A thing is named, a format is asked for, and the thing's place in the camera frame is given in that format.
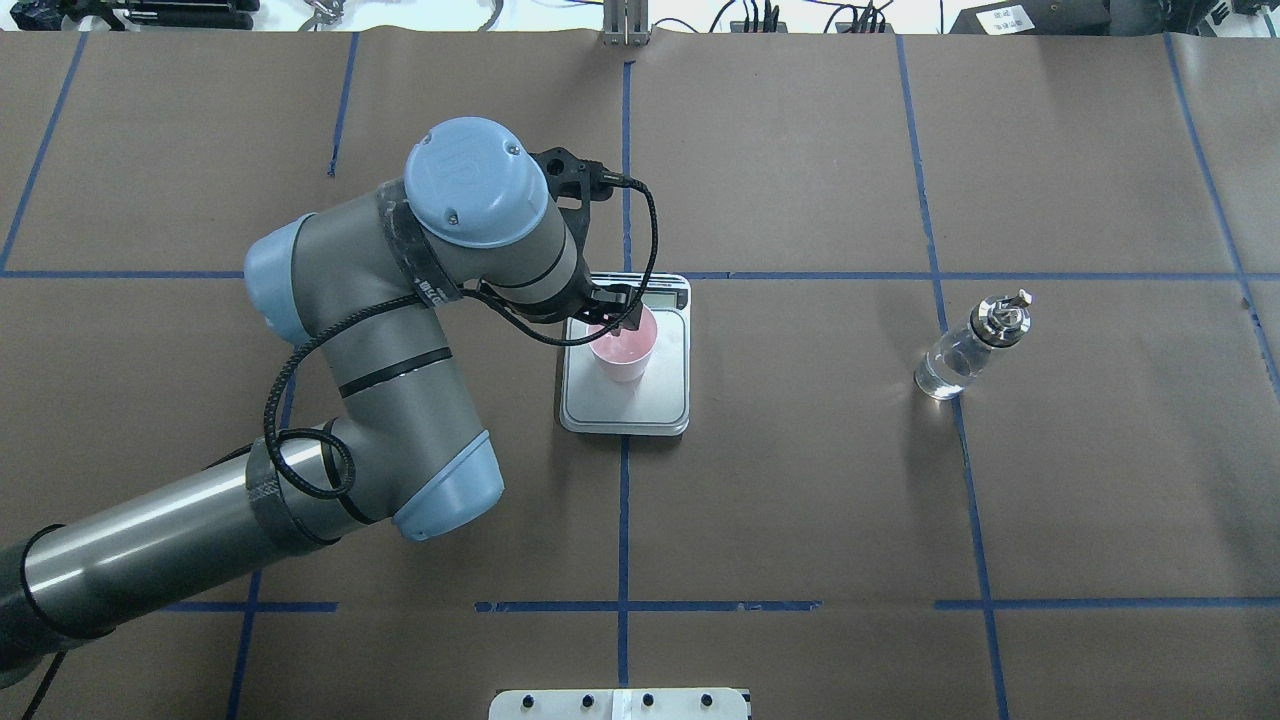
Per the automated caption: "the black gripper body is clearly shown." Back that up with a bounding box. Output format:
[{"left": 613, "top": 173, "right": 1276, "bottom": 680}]
[{"left": 561, "top": 284, "right": 641, "bottom": 325}]

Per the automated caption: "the pink cup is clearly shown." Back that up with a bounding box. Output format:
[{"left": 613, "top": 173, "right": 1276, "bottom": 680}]
[{"left": 588, "top": 304, "right": 658, "bottom": 383}]

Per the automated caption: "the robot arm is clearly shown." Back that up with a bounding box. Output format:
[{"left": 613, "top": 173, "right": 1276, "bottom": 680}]
[{"left": 3, "top": 117, "right": 657, "bottom": 687}]

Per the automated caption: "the silver digital kitchen scale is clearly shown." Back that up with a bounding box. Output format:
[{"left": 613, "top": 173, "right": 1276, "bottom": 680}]
[{"left": 559, "top": 273, "right": 692, "bottom": 437}]

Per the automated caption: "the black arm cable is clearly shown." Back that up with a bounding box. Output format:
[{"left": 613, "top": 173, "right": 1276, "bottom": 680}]
[{"left": 262, "top": 172, "right": 660, "bottom": 501}]

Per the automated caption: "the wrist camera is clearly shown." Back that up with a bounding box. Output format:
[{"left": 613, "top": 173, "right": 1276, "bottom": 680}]
[{"left": 532, "top": 147, "right": 614, "bottom": 236}]

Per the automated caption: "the aluminium frame post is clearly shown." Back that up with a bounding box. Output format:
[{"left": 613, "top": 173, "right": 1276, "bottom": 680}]
[{"left": 600, "top": 0, "right": 652, "bottom": 47}]

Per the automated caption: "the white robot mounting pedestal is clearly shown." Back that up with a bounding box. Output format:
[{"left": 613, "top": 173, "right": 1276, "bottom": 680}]
[{"left": 488, "top": 685, "right": 754, "bottom": 719}]

